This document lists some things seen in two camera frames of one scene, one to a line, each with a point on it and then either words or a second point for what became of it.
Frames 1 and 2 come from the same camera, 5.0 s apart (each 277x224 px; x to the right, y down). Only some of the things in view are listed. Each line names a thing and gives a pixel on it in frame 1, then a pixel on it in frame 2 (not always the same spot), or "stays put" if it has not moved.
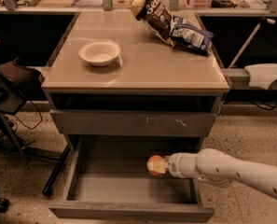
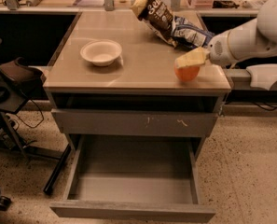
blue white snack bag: [188, 35] stays put
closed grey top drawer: [132, 122] stays put
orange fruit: [155, 158] → [186, 73]
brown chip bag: [152, 11] stays put
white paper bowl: [101, 52] stays put
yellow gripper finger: [158, 166] → [195, 57]
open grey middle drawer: [109, 182] stays put
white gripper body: [175, 165] → [218, 52]
